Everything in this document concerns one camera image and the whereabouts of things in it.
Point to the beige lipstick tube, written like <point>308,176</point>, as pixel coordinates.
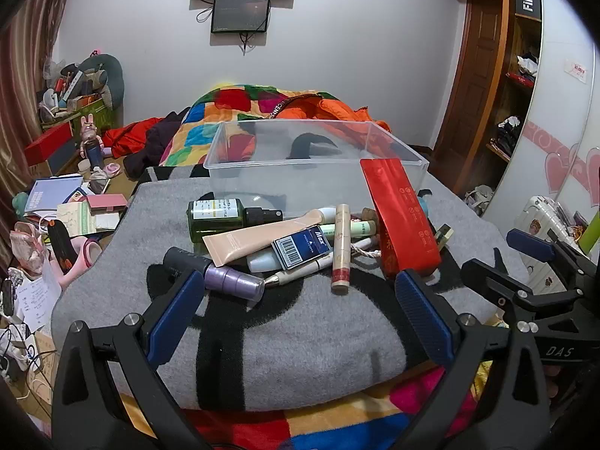
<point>341,258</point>

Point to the white sliding door with hearts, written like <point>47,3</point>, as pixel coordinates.
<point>558,126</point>

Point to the colourful checked quilt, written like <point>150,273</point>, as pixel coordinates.
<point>201,126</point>

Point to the white bag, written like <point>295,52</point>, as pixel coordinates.
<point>479,199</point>

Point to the small brown cork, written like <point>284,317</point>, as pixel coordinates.
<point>369,215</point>

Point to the black and orange object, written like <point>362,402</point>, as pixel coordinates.
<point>60,246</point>

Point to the small wall-mounted screen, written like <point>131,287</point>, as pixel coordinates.
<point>240,14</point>

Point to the clear plastic storage bin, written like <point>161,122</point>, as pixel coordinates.
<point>281,183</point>

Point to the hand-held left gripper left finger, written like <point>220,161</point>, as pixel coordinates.
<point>174,311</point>

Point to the dark blue flask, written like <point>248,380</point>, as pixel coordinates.
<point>93,155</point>

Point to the dark purple garment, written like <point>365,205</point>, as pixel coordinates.
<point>157,150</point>

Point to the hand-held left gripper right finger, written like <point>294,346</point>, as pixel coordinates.
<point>424,321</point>

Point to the purple bottle with dark cap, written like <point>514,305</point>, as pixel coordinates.
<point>234,282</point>

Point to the pink pouch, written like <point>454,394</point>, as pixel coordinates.
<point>27,248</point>

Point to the long red box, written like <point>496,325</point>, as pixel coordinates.
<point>47,145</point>

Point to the green cardboard box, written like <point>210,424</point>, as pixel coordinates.
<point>98,115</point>

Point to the pink flat case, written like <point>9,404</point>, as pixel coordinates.
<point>107,202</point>

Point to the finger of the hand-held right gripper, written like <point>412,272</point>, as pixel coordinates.
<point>487,281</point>
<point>529,246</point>

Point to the pink bunny toy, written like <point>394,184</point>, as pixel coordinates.
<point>90,133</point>

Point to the orange jacket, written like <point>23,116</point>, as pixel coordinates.
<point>328,110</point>

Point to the grey plush cushion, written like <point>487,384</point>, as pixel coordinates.
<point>105,75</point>

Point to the pink slipper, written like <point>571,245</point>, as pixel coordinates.
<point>82,258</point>

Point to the wooden wardrobe shelves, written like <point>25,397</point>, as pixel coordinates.
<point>508,103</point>

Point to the dark green glass bottle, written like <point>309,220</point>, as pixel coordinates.
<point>215,219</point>

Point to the blue notebook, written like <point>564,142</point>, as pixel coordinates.
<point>51,194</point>

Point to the red garment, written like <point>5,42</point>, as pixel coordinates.
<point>129,136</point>

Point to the pale green paper box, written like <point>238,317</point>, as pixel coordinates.
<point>77,219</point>

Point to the white paper sheets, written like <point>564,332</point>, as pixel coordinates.
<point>35,297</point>

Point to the black box with white letters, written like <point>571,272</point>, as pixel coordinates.
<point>528,2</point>

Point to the beige cosmetic tube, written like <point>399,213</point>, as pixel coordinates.
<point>243,241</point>

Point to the dark flat box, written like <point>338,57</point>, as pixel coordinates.
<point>63,159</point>

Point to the striped curtain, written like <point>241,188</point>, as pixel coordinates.
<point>23,103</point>

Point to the red rectangular box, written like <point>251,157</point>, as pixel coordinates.
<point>403,215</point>

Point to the light green tube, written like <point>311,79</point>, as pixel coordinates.
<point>361,229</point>

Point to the wooden door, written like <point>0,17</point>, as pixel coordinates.
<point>468,93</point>

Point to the grey and black blanket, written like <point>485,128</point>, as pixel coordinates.
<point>290,347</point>

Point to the white pen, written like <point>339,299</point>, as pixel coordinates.
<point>304,268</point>

